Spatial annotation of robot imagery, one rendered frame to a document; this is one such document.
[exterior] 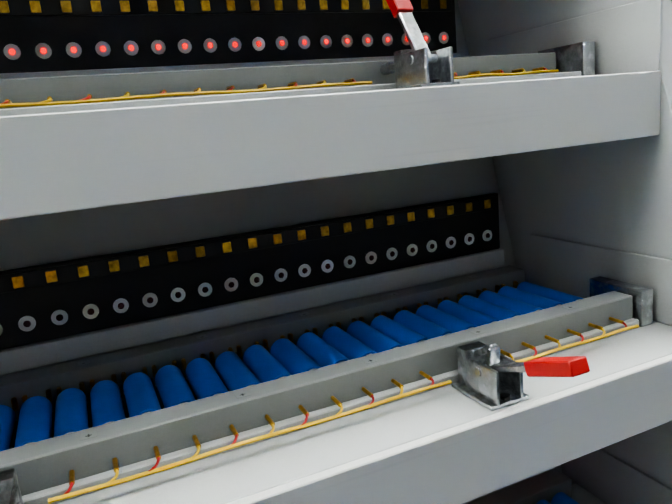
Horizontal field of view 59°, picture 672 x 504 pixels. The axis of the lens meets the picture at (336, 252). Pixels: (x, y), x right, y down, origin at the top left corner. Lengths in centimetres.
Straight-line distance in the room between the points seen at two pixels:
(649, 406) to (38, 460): 36
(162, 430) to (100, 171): 14
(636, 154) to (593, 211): 6
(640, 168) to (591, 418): 20
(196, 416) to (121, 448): 4
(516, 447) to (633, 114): 24
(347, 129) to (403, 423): 17
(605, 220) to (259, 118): 32
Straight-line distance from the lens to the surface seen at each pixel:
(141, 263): 45
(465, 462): 36
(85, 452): 34
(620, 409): 43
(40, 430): 38
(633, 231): 52
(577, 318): 46
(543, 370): 33
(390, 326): 44
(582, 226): 55
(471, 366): 37
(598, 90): 45
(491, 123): 39
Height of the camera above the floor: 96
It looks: 3 degrees up
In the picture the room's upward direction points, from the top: 12 degrees counter-clockwise
